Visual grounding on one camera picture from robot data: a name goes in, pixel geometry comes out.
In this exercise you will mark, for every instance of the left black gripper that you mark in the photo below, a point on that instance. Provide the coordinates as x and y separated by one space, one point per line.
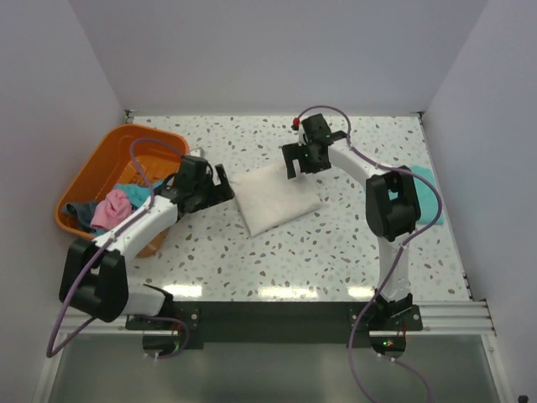
224 193

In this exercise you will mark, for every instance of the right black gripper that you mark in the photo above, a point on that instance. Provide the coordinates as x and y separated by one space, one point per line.
292 152

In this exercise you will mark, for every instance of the white t shirt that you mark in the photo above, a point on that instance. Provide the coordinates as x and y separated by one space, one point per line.
267 197

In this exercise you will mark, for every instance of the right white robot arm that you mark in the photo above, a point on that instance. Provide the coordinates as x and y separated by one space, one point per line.
391 204

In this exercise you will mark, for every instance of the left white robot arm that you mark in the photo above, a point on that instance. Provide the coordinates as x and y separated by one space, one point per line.
95 279

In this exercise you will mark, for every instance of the teal t shirt in basket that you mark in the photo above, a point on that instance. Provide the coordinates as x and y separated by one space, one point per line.
137 195

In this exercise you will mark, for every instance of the orange plastic basket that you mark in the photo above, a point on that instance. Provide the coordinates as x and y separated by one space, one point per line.
111 163

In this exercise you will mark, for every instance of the pink t shirt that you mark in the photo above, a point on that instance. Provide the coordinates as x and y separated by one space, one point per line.
111 211

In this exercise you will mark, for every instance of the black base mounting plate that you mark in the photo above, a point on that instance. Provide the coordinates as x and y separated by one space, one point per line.
192 325

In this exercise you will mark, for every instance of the dark grey t shirt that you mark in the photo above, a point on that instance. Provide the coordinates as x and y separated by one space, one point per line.
82 212

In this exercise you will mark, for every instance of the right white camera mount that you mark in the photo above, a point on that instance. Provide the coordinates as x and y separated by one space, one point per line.
296 127

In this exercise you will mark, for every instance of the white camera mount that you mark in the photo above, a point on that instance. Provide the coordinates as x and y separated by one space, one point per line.
296 127
197 152

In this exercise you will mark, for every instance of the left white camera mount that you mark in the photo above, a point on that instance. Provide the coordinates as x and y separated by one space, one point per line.
197 152

